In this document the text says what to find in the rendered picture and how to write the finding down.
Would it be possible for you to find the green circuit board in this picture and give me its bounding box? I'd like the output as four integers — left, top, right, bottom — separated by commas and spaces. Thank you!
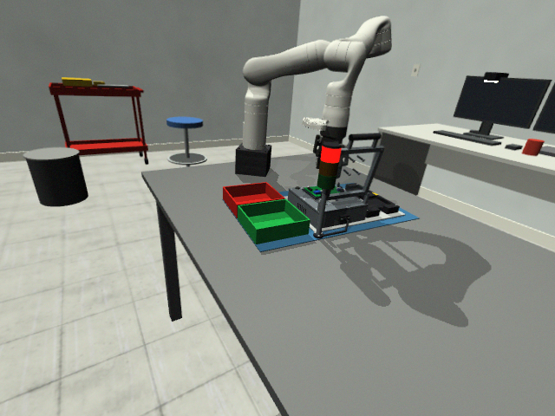
304, 186, 323, 197

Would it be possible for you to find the green bin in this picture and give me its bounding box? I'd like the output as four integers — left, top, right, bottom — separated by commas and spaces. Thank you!
238, 199, 310, 244

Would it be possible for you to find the red bin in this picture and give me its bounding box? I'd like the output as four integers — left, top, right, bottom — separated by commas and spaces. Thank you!
223, 182, 285, 218

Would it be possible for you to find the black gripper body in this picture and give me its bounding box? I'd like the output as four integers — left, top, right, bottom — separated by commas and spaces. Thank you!
320, 126, 348, 144

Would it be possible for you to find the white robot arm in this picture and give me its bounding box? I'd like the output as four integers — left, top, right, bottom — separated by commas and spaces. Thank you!
243, 16, 392, 150

